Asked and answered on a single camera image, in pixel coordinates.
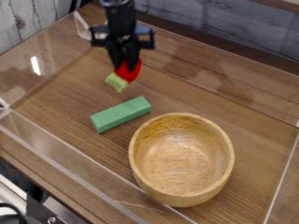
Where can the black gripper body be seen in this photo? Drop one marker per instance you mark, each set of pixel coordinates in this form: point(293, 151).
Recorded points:
point(122, 26)

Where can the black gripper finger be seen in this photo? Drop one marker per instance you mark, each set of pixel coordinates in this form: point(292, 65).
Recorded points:
point(133, 51)
point(117, 53)

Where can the red felt fruit green leaf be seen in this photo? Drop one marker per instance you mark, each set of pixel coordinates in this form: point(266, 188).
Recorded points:
point(122, 77)

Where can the green rectangular block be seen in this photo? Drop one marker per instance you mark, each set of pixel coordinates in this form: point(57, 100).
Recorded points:
point(119, 114)

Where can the wooden bowl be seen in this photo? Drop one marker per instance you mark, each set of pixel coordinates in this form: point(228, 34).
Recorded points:
point(182, 159)

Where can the clear acrylic tray enclosure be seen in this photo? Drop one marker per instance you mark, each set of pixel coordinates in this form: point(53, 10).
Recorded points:
point(53, 85)

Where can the black metal clamp bracket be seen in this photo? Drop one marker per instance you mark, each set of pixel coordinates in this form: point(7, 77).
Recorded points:
point(26, 211)

